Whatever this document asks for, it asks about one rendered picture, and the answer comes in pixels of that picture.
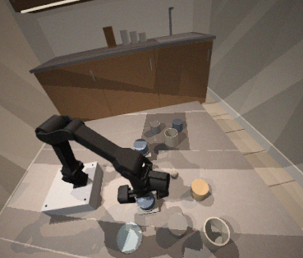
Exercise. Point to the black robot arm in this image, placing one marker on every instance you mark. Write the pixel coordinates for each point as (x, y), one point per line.
(58, 130)

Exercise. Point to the grey cylinder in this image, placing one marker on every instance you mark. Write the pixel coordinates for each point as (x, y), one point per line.
(215, 233)
(140, 145)
(155, 127)
(177, 225)
(171, 138)
(146, 203)

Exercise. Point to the tan rounded pebble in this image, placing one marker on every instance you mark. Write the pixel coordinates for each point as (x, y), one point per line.
(174, 174)

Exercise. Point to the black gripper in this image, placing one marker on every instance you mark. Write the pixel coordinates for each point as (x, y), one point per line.
(126, 195)

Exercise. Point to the pale grey round dish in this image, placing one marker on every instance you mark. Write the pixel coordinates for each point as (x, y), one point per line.
(129, 237)

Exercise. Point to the tan cylinder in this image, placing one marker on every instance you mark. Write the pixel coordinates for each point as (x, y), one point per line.
(199, 189)

